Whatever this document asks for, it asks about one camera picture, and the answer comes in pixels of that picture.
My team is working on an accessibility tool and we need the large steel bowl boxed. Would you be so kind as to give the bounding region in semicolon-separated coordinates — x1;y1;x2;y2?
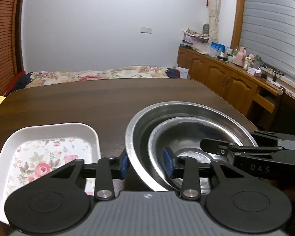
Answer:
125;101;257;191

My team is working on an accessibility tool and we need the medium steel bowl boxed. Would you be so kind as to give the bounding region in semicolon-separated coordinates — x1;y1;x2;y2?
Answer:
147;117;250;190

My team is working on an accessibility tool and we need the large floral white plate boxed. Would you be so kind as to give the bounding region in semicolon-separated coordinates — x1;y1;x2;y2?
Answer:
0;123;101;224

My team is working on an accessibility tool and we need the wooden sideboard cabinet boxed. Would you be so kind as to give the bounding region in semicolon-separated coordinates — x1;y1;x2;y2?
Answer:
177;46;295;134

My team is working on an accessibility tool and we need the pink bottle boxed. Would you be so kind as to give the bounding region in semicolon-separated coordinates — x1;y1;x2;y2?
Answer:
234;46;247;67

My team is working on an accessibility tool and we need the white paper box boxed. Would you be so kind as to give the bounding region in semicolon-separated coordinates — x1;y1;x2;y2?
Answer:
176;67;189;79

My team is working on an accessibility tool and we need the blue box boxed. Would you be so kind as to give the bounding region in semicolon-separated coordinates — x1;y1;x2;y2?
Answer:
210;42;225;52

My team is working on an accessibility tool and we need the floral bed blanket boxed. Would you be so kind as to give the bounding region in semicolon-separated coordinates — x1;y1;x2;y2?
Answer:
26;65;180;88

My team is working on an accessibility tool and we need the stack of folded cloths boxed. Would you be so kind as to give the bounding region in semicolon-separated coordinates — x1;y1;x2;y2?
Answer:
182;28;209;44

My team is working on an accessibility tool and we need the cream curtain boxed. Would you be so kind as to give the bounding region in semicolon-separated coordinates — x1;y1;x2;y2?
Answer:
208;0;221;43

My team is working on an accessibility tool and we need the wooden louvered wardrobe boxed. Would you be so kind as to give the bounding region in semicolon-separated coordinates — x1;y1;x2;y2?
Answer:
0;0;24;95

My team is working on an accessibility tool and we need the white wall switch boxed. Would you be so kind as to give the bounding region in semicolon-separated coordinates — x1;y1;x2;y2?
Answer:
140;27;152;34

